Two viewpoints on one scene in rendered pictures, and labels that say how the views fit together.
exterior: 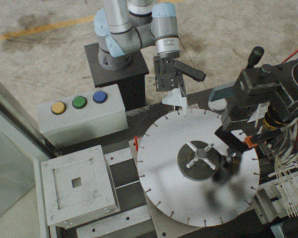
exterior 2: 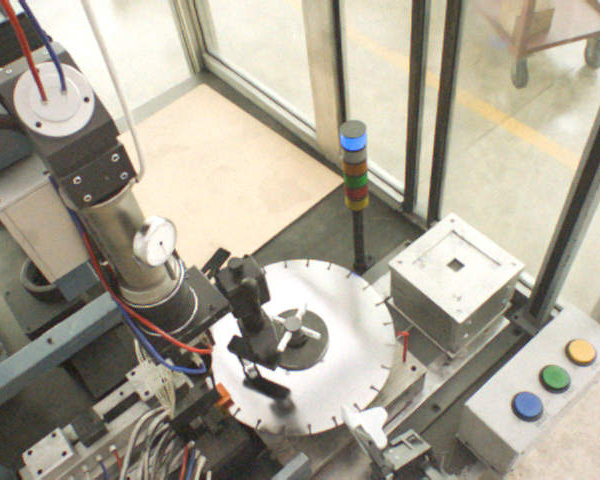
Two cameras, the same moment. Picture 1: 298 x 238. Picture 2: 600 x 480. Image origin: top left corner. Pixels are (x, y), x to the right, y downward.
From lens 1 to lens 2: 0.78 m
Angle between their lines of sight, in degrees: 66
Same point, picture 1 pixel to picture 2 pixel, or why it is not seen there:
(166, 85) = (402, 445)
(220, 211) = not seen: hidden behind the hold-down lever
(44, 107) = not seen: outside the picture
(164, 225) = not seen: hidden behind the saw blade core
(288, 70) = (200, 308)
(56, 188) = (475, 248)
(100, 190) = (416, 269)
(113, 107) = (487, 396)
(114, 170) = (431, 349)
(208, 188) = (269, 308)
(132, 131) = (443, 431)
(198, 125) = (312, 396)
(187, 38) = not seen: outside the picture
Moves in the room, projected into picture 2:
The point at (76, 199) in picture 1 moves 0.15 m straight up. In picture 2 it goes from (440, 249) to (447, 198)
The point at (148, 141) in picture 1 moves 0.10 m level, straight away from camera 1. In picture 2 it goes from (383, 336) to (412, 387)
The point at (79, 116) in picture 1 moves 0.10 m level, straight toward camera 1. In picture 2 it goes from (532, 354) to (477, 325)
